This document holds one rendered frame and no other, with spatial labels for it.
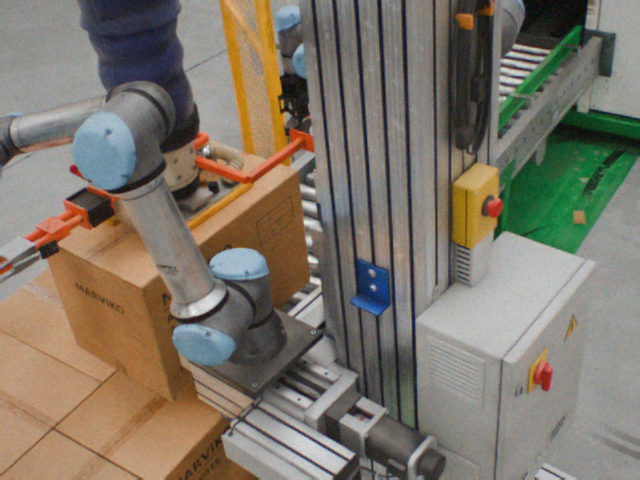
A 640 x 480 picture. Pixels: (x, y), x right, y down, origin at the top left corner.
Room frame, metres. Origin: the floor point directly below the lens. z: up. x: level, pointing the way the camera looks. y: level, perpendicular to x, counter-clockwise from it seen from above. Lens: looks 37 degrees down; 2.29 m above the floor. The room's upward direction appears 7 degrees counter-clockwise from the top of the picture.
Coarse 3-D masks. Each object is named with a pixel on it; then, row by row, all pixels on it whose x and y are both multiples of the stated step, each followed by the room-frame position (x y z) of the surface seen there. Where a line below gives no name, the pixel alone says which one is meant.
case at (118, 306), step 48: (288, 192) 1.95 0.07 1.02; (96, 240) 1.76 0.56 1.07; (240, 240) 1.80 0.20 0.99; (288, 240) 1.93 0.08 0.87; (96, 288) 1.67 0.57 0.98; (144, 288) 1.55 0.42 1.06; (288, 288) 1.92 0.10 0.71; (96, 336) 1.72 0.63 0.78; (144, 336) 1.57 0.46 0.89; (144, 384) 1.61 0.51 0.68
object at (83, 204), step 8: (80, 192) 1.75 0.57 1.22; (88, 192) 1.75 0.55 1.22; (96, 192) 1.74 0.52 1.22; (104, 192) 1.73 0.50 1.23; (64, 200) 1.71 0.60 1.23; (72, 200) 1.73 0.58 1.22; (80, 200) 1.72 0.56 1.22; (88, 200) 1.72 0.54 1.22; (96, 200) 1.71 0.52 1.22; (104, 200) 1.70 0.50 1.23; (72, 208) 1.69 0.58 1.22; (80, 208) 1.67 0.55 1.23; (88, 208) 1.68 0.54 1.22; (96, 208) 1.67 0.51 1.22; (104, 208) 1.69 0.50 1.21; (112, 208) 1.71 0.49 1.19; (88, 216) 1.66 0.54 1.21; (96, 216) 1.68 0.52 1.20; (104, 216) 1.68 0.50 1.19; (112, 216) 1.70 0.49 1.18; (88, 224) 1.66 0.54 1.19; (96, 224) 1.66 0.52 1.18
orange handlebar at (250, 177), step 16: (304, 144) 1.91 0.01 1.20; (208, 160) 1.86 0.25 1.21; (272, 160) 1.82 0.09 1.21; (224, 176) 1.80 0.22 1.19; (240, 176) 1.76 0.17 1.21; (256, 176) 1.77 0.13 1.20; (48, 224) 1.64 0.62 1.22; (64, 224) 1.63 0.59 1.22; (80, 224) 1.66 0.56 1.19; (32, 240) 1.60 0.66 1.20; (48, 240) 1.59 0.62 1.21; (0, 272) 1.49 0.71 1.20
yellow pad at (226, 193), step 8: (208, 184) 1.89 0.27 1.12; (216, 184) 1.89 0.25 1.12; (224, 184) 1.92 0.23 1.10; (232, 184) 1.91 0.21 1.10; (240, 184) 1.92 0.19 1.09; (248, 184) 1.92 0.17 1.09; (216, 192) 1.88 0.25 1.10; (224, 192) 1.88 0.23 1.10; (232, 192) 1.88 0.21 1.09; (240, 192) 1.89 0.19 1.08; (208, 200) 1.85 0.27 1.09; (216, 200) 1.85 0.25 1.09; (224, 200) 1.85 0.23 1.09; (232, 200) 1.87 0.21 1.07; (184, 208) 1.82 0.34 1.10; (200, 208) 1.82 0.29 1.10; (208, 208) 1.82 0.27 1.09; (216, 208) 1.82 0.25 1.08; (184, 216) 1.79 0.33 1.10; (192, 216) 1.78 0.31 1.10; (200, 216) 1.79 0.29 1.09; (208, 216) 1.80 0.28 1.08; (192, 224) 1.76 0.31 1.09
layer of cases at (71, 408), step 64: (0, 320) 2.12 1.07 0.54; (64, 320) 2.09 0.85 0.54; (0, 384) 1.82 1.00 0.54; (64, 384) 1.79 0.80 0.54; (128, 384) 1.76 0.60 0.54; (192, 384) 1.73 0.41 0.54; (0, 448) 1.57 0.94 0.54; (64, 448) 1.54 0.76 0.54; (128, 448) 1.52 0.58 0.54; (192, 448) 1.49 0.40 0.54
